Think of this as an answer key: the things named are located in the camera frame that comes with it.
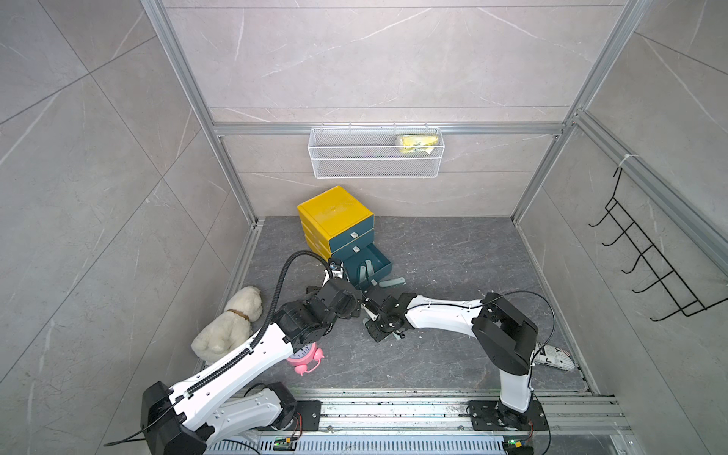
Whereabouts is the teal top drawer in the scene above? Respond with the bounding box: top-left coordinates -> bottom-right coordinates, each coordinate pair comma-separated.
329,215 -> 375,252

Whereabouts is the black wall hook rack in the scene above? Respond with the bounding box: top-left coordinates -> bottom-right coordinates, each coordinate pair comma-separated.
588,167 -> 727,322

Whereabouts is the yellow sponge in basket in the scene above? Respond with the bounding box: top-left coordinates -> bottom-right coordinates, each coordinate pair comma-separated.
395,135 -> 440,155

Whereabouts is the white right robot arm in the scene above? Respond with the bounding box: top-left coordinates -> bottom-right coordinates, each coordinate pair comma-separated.
363,286 -> 549,431

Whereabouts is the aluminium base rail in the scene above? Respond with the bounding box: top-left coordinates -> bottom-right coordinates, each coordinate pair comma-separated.
207,389 -> 642,454

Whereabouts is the teal drawer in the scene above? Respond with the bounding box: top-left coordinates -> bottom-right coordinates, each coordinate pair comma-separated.
329,215 -> 375,252
343,244 -> 392,290
332,229 -> 375,261

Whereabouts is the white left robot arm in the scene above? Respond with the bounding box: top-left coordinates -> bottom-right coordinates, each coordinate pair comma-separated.
141,278 -> 362,454

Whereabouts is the teal bottom drawer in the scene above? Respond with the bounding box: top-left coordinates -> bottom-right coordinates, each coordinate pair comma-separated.
343,244 -> 392,290

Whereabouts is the pink alarm clock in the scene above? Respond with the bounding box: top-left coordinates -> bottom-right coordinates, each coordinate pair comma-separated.
286,342 -> 324,375

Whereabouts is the yellow drawer cabinet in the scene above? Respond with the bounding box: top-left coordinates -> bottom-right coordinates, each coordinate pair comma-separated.
297,186 -> 374,259

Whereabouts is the mint knife vertical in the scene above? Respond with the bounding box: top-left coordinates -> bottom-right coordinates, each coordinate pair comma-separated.
365,260 -> 375,280

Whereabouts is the white wire mesh basket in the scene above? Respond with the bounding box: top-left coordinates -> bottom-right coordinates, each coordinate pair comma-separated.
307,125 -> 446,179

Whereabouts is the white plush teddy bear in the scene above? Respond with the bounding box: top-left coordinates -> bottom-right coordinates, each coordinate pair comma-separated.
191,286 -> 263,365

